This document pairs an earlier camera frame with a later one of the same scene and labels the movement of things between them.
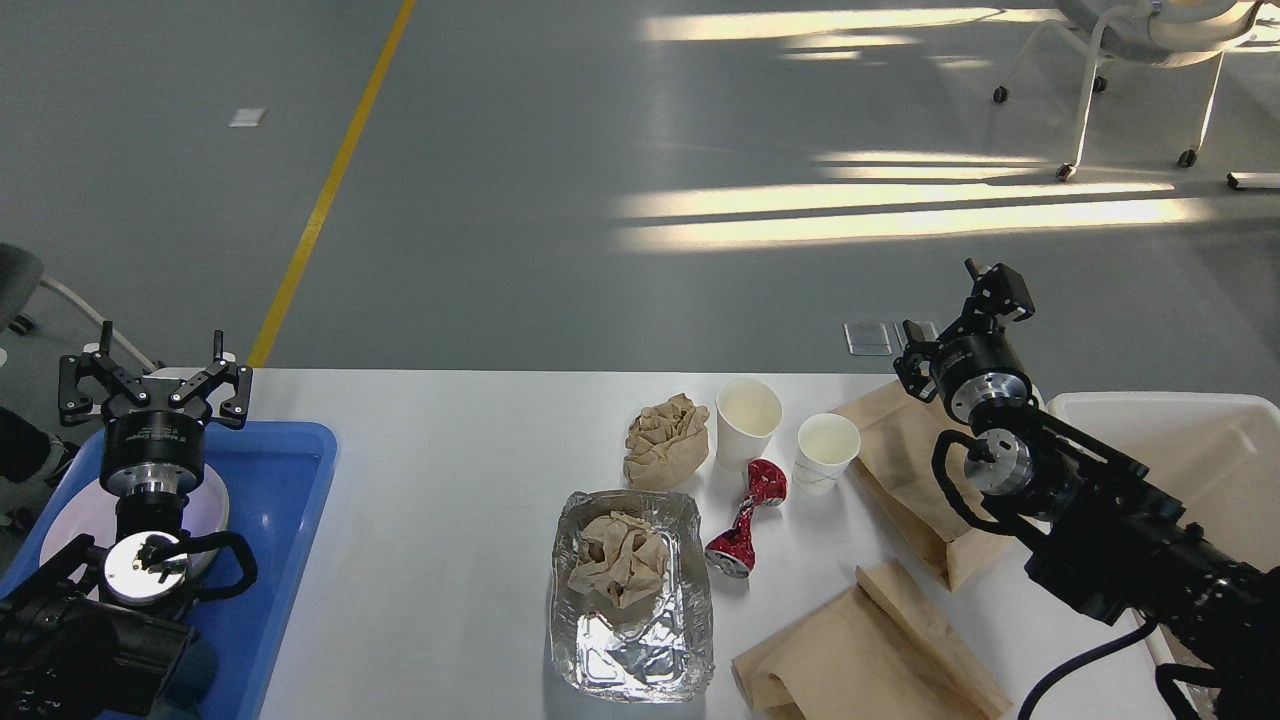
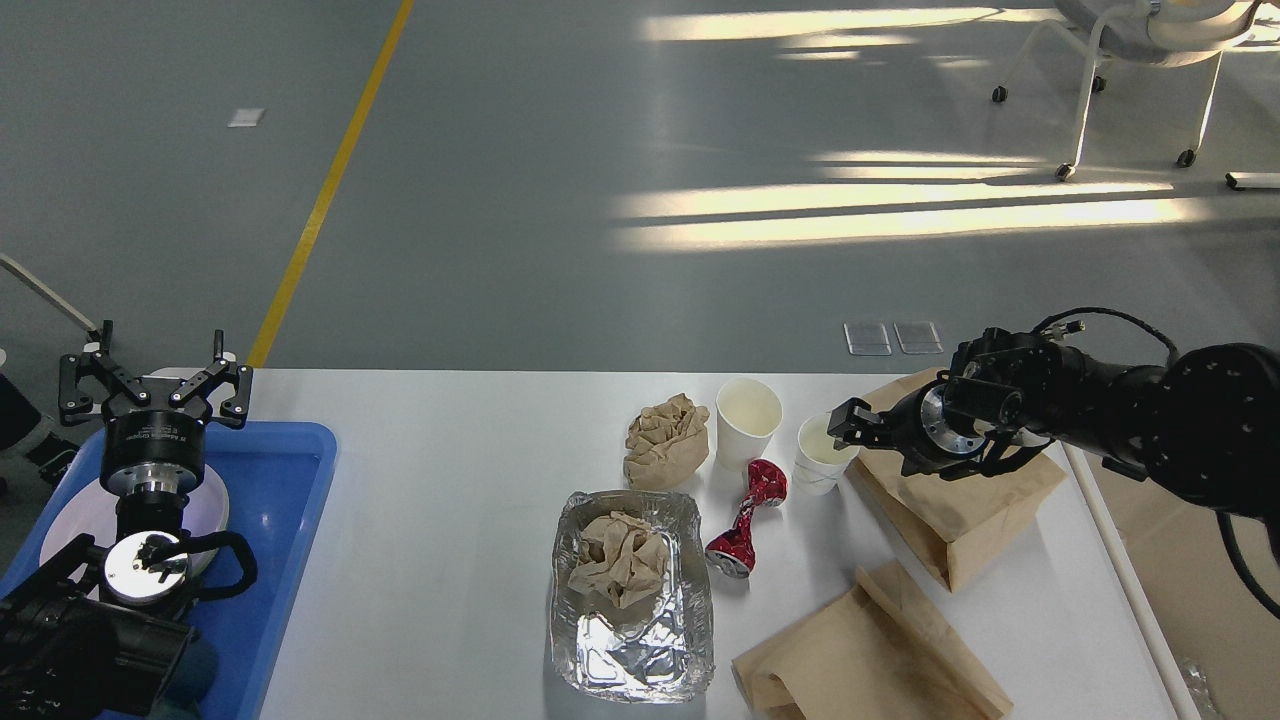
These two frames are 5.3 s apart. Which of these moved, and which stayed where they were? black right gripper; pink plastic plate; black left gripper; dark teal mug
Moved: black right gripper
Stayed: pink plastic plate; dark teal mug; black left gripper
